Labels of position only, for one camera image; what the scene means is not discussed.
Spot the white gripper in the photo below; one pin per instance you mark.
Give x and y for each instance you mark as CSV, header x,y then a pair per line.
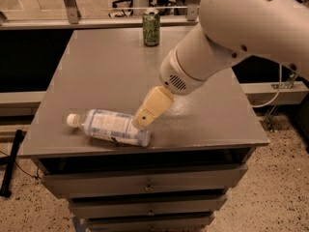
x,y
174,73

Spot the clear blue-label plastic bottle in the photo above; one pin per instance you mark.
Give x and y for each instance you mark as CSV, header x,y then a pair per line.
x,y
109,126

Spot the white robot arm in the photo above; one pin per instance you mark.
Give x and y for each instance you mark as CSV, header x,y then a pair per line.
x,y
228,32

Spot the grey drawer cabinet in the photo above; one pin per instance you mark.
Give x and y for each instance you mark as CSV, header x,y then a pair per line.
x,y
111,69

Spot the green soda can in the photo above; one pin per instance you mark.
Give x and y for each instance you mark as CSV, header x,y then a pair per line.
x,y
151,27

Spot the top grey drawer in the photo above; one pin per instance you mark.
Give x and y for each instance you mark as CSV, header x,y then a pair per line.
x,y
112,184

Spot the grey drawer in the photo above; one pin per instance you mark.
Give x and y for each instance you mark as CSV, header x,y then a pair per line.
x,y
112,184
148,207
160,223

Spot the black office chair base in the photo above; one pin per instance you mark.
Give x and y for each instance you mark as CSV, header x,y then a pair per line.
x,y
122,12

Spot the grey metal railing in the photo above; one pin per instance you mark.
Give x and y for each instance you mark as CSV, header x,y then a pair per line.
x,y
96,18

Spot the middle grey drawer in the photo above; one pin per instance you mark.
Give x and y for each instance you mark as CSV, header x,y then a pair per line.
x,y
148,207

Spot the bottom grey drawer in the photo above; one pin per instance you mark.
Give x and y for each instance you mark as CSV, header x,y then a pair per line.
x,y
160,223

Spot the black floor stand leg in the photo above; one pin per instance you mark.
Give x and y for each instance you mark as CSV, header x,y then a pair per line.
x,y
8,162

